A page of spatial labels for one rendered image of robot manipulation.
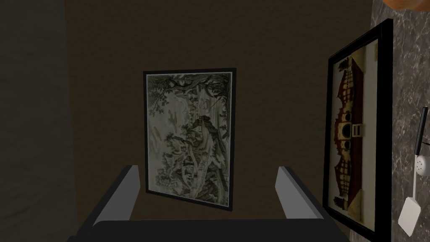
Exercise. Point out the building picture black frame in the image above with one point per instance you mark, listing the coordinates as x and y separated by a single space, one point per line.
356 134

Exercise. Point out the grey landscape picture black frame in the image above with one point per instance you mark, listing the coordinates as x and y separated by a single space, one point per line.
189 137

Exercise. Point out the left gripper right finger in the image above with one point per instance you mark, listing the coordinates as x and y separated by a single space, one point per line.
295 195

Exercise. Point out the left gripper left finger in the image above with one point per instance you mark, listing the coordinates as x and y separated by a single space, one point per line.
119 196

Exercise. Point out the orange round object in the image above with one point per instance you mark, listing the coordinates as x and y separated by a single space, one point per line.
404 4

